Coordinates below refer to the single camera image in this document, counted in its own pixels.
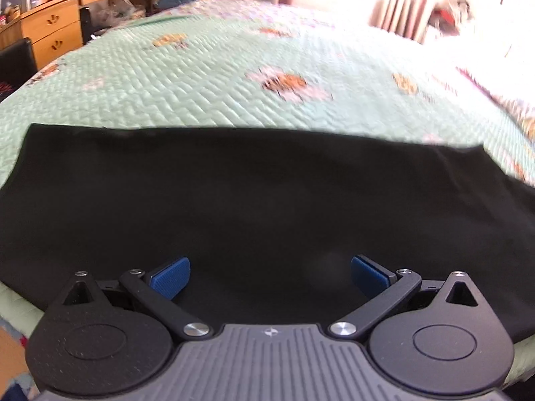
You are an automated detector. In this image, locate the heap of plastic bags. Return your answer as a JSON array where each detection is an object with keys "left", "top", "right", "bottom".
[{"left": 90, "top": 0, "right": 198, "bottom": 31}]

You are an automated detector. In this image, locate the corner heap with red item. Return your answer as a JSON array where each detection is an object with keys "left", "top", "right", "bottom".
[{"left": 430, "top": 0, "right": 478, "bottom": 35}]

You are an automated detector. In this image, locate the green quilted bee bedspread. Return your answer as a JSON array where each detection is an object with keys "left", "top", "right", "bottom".
[{"left": 0, "top": 0, "right": 535, "bottom": 401}]

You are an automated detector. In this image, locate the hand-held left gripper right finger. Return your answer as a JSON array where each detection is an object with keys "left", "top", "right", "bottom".
[{"left": 328, "top": 255, "right": 479, "bottom": 339}]

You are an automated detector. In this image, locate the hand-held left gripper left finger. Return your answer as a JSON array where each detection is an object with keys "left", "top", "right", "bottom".
[{"left": 63, "top": 258, "right": 210, "bottom": 340}]

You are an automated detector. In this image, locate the black upright case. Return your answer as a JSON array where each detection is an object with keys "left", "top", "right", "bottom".
[{"left": 79, "top": 6, "right": 105, "bottom": 45}]

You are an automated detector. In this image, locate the dark cluttered clothes heap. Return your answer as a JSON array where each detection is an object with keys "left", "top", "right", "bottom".
[{"left": 0, "top": 37, "right": 37, "bottom": 102}]

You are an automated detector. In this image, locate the black shirt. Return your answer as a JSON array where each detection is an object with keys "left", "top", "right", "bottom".
[{"left": 0, "top": 123, "right": 535, "bottom": 343}]

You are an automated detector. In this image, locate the wooden desk with drawers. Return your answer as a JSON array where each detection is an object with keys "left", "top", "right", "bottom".
[{"left": 0, "top": 0, "right": 210, "bottom": 72}]

